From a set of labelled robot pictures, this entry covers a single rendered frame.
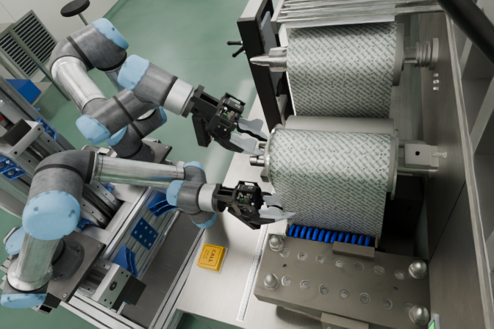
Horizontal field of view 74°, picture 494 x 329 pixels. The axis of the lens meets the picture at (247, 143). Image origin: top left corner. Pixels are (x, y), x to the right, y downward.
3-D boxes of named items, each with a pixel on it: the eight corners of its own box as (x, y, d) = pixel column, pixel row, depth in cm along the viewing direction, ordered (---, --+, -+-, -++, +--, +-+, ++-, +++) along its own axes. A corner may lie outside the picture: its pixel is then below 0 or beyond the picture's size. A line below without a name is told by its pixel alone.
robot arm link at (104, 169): (38, 160, 94) (197, 179, 118) (31, 190, 87) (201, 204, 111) (43, 131, 88) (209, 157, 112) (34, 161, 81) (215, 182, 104)
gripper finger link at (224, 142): (241, 155, 75) (209, 133, 74) (238, 158, 76) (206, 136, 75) (249, 140, 77) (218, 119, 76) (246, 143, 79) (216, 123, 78)
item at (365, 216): (288, 222, 90) (276, 186, 77) (380, 236, 82) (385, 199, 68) (288, 224, 90) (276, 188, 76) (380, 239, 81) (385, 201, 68)
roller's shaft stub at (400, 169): (395, 161, 70) (396, 149, 67) (431, 164, 68) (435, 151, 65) (394, 179, 68) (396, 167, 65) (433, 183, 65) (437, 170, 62)
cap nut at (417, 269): (408, 261, 75) (411, 253, 72) (426, 264, 74) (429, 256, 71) (409, 277, 73) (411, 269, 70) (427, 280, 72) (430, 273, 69)
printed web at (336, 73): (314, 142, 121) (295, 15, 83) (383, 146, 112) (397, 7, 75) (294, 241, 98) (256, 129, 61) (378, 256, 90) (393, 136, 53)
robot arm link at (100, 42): (131, 128, 148) (59, 30, 101) (159, 109, 152) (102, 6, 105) (145, 144, 142) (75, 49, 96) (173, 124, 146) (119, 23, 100)
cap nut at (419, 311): (409, 304, 70) (411, 298, 67) (428, 308, 69) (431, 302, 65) (409, 323, 68) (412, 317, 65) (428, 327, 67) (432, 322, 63)
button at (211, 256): (206, 245, 105) (203, 242, 103) (226, 250, 103) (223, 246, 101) (198, 266, 101) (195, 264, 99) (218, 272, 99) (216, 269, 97)
